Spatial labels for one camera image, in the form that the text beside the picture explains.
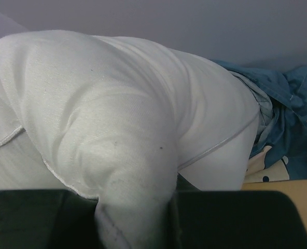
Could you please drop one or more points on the white pillow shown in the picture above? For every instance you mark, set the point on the white pillow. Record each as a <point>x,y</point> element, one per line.
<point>116,119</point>

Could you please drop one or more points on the dark blue lettered pillowcase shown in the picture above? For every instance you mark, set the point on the dark blue lettered pillowcase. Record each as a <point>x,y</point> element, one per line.
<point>280,149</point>

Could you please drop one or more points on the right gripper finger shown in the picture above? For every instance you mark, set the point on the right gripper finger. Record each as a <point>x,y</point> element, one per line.
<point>183,185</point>

